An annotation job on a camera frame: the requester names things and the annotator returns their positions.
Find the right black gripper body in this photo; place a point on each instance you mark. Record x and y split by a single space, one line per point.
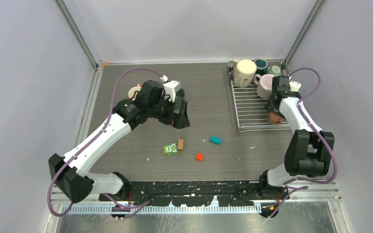
270 107

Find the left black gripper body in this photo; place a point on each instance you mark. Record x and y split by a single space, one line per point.
163 111

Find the dark grey mug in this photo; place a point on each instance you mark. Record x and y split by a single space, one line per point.
180 94

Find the terracotta small cup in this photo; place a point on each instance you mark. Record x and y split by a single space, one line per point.
274 119

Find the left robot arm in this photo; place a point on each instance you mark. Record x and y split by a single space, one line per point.
71 171

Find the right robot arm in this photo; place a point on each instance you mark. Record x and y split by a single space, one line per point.
308 154

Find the pale green small mug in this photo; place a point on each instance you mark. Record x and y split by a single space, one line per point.
274 70

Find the lilac pink mug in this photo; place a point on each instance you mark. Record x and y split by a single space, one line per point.
264 85

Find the tan wooden block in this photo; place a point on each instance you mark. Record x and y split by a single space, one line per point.
180 144

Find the dark teal mug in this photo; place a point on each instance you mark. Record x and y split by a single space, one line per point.
262 66

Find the green owl toy block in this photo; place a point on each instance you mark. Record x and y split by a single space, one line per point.
170 149

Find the cream floral mug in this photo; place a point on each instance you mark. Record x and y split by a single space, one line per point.
244 73

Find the red cube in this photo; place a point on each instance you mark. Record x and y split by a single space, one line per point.
199 157

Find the teal block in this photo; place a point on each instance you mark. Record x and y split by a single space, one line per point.
215 140

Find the black base bar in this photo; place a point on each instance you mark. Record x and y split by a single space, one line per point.
198 193

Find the white wire dish rack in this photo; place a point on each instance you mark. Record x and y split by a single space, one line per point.
249 109

